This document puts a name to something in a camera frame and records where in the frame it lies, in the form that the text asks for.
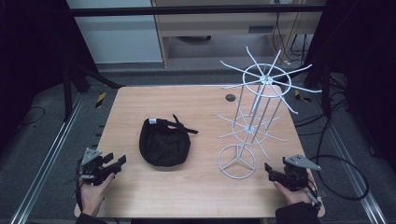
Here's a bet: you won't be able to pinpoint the black stand legs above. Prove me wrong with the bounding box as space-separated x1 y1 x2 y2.
62 60 125 122
303 59 335 119

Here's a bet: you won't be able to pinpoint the white cabinet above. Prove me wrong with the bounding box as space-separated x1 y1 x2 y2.
65 0 164 64

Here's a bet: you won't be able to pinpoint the person's right hand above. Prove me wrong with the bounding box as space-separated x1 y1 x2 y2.
273 180 316 206

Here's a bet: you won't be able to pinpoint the white wire display rack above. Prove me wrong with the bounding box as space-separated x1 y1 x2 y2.
215 45 323 181

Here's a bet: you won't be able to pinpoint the black cap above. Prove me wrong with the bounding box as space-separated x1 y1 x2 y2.
138 113 200 168

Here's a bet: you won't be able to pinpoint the aluminium floor rail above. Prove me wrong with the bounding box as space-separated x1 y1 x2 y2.
8 92 86 224
311 92 389 224

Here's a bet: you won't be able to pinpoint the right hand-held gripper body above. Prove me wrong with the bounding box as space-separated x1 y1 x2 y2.
270 154 322 192

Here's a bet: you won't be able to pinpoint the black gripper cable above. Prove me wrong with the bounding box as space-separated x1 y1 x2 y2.
306 154 371 210
64 164 87 213

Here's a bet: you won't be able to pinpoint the black horizontal frame bar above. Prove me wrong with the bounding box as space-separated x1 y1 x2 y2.
69 4 326 18

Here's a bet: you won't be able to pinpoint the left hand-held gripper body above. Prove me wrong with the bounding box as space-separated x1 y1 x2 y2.
78 147 123 187

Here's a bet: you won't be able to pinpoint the black yellow striped floor marker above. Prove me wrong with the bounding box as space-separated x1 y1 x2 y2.
293 89 312 104
94 91 107 109

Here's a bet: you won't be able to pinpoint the person's left hand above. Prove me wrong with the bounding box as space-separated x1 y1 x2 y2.
78 172 117 217

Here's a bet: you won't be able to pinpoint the bundle of black floor cables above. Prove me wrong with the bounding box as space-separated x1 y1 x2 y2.
271 12 356 138

